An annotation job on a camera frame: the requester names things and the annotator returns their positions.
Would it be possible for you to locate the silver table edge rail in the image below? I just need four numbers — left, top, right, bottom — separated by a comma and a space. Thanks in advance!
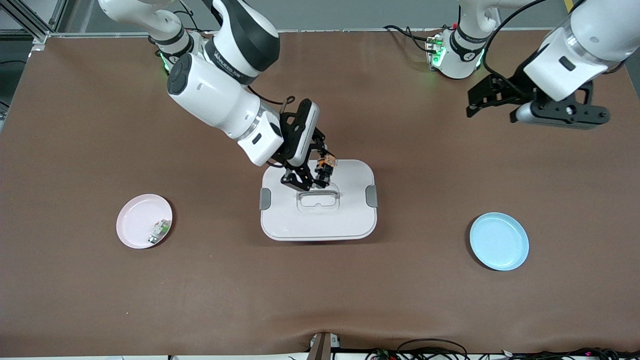
47, 27, 551, 37

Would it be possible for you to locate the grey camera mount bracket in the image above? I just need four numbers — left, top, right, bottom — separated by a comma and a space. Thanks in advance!
306, 332, 342, 360

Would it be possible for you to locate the light blue round plate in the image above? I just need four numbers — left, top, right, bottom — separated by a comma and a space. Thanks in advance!
469, 212, 530, 272

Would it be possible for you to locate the green and white switch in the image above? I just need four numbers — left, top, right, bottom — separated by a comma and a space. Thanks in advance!
148, 218, 172, 246

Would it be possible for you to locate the aluminium frame strut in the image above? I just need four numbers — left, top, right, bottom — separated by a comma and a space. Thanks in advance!
0, 0, 69, 53

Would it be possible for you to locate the black cable bundle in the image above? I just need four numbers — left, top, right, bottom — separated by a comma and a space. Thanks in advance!
367, 338, 640, 360

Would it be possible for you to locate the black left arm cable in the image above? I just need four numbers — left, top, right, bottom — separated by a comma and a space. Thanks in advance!
482, 0, 548, 86

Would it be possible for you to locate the pink round plate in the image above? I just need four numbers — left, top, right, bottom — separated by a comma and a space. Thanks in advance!
115, 193, 174, 250

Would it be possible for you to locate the white lidded storage box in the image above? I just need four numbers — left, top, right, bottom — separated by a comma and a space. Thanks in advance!
259, 159, 379, 243

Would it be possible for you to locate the black base power cable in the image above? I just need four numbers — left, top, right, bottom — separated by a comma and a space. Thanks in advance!
383, 24, 442, 55

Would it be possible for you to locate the brown table cover sheet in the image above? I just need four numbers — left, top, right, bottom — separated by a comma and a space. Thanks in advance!
0, 29, 640, 359

